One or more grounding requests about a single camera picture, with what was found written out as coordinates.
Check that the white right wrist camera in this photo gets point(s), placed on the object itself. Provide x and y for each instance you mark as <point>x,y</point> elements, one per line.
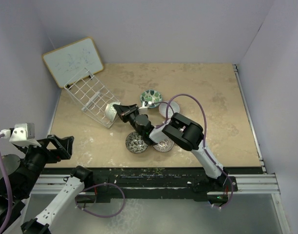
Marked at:
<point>144,108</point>

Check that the teal triangle pattern bowl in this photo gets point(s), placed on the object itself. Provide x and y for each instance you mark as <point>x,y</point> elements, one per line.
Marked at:
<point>110,111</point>

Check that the green leaf pattern bowl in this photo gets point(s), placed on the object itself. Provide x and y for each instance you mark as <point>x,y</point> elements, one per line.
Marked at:
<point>151,95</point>

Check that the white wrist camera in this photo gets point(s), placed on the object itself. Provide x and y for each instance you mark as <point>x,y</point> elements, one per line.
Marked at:
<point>21,132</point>
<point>144,108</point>

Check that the aluminium left side rail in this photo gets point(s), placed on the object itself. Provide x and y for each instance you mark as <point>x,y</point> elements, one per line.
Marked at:
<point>52,110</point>

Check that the aluminium rail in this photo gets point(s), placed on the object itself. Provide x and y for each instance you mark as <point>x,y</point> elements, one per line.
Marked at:
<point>236,72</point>
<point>52,110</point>

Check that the grey hexagon red-rim bowl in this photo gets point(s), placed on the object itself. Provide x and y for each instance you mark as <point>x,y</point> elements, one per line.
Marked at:
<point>173,108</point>

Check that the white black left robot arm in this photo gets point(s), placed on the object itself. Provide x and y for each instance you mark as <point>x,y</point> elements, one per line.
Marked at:
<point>26,196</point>

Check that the brown floral pattern bowl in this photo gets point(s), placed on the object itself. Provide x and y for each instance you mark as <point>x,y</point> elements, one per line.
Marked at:
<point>135,144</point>

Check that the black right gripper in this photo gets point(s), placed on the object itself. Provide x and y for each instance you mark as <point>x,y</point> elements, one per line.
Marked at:
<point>122,110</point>

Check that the maroon triangle pattern bowl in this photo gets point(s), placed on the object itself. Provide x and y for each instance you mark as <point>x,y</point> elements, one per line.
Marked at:
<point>164,146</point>

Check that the white wire dish rack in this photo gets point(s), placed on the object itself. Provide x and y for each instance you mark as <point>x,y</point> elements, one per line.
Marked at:
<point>90,95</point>

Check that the yellow-framed whiteboard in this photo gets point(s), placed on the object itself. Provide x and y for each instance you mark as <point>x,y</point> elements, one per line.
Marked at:
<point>67,63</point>

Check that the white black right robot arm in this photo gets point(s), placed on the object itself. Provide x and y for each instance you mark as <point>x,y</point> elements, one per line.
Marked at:
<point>186,133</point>

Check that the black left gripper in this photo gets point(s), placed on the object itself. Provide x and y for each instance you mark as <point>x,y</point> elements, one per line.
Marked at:
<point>63,146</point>

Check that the aluminium right side rail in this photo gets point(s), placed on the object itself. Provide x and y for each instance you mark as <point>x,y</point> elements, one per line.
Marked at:
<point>236,72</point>

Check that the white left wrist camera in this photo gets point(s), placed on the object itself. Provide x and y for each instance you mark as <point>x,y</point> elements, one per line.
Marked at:
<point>21,132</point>

